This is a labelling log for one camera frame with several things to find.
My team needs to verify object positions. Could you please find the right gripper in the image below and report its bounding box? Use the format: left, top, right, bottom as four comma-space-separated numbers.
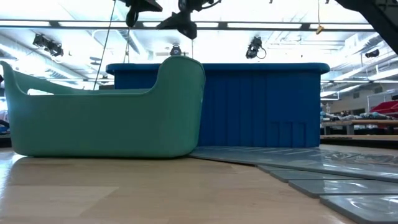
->
157, 0, 222, 40

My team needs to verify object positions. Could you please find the short grey slotted divider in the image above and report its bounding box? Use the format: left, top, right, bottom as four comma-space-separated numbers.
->
257, 164, 398, 224

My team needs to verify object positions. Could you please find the hanging black cable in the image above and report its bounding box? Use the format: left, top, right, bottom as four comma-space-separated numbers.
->
93, 0, 118, 91

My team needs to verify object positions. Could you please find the black round ceiling device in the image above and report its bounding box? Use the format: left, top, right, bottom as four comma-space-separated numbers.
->
169, 44, 183, 57

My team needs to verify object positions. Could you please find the wooden workbench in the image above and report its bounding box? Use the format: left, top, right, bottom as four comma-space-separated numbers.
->
320, 119, 398, 136

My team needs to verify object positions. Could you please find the large blue plastic bin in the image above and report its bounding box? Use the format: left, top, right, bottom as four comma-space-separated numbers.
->
105, 62, 331, 148

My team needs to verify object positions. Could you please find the red storage bin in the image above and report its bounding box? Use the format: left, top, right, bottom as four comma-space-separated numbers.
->
369, 100, 398, 118

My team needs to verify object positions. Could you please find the yellow hanging pendant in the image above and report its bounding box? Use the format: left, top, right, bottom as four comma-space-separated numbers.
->
315, 0, 325, 35

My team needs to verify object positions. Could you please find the small green plastic basket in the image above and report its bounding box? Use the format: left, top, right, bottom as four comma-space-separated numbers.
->
0, 55, 206, 159

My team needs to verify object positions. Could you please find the black ceiling device with cable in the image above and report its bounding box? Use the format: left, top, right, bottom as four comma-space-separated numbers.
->
245, 36, 267, 60

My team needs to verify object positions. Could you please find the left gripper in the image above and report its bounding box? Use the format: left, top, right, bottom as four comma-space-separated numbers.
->
119, 0, 164, 28

